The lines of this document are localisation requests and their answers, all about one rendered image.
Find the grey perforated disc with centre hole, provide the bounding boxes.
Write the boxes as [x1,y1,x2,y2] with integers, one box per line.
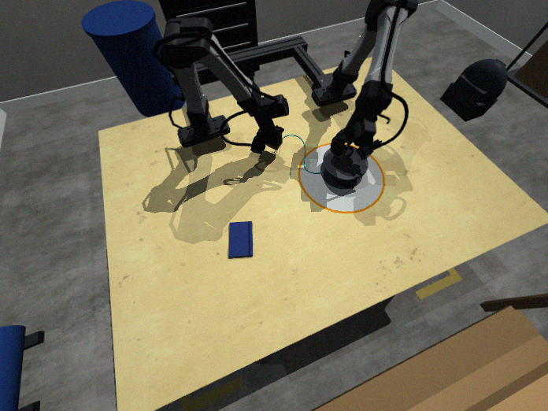
[320,145,368,189]

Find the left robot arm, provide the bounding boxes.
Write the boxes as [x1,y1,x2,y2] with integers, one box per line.
[313,0,418,160]

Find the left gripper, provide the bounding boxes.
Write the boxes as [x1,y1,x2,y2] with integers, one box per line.
[331,120,354,157]

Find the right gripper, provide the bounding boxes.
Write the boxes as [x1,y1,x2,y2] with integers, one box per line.
[256,117,284,150]

